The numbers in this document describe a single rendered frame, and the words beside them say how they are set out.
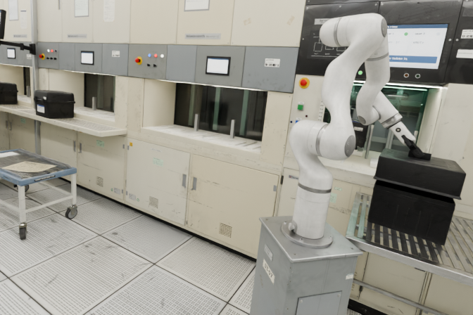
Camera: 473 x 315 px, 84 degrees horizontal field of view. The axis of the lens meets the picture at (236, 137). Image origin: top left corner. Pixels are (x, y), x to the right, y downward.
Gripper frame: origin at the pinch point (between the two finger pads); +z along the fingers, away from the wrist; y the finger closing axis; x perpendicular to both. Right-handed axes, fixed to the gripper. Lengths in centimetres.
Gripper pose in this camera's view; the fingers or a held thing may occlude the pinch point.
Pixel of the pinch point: (417, 152)
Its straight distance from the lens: 138.5
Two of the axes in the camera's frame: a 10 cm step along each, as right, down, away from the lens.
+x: -6.6, 5.6, 5.0
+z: 5.1, 8.2, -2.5
